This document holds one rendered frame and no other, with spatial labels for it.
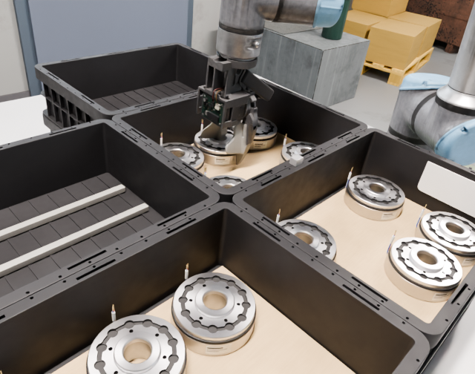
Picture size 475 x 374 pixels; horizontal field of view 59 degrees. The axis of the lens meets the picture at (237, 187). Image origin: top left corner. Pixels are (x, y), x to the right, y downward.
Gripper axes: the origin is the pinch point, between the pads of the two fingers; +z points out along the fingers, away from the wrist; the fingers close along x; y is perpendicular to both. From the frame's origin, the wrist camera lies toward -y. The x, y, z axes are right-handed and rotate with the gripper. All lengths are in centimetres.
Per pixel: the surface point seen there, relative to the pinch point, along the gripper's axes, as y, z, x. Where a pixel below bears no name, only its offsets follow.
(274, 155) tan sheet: -9.1, 1.6, 4.5
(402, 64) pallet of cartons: -330, 65, -99
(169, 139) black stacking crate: 7.6, -0.1, -10.0
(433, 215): -11.7, -2.6, 37.2
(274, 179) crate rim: 11.0, -8.4, 19.0
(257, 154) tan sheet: -6.1, 1.7, 2.1
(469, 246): -8.7, -2.6, 44.3
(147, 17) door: -136, 42, -218
